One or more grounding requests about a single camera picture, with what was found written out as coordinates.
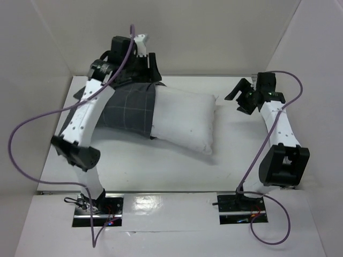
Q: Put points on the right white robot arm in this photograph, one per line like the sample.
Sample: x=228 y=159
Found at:
x=285 y=162

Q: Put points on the white pillow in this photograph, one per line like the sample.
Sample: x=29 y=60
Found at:
x=184 y=118

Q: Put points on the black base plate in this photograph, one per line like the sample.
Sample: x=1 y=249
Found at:
x=110 y=212
x=240 y=209

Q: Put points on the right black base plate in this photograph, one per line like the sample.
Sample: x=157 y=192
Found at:
x=240 y=209

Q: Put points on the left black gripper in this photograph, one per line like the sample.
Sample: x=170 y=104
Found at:
x=151 y=74

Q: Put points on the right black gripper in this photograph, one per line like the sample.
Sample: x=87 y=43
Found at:
x=247 y=97

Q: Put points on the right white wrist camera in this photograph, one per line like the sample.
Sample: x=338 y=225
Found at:
x=254 y=80

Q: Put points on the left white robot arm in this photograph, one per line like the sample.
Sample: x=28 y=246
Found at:
x=74 y=140

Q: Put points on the dark grey checked pillowcase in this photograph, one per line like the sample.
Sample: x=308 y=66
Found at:
x=131 y=108

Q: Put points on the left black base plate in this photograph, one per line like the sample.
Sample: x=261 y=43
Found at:
x=110 y=212

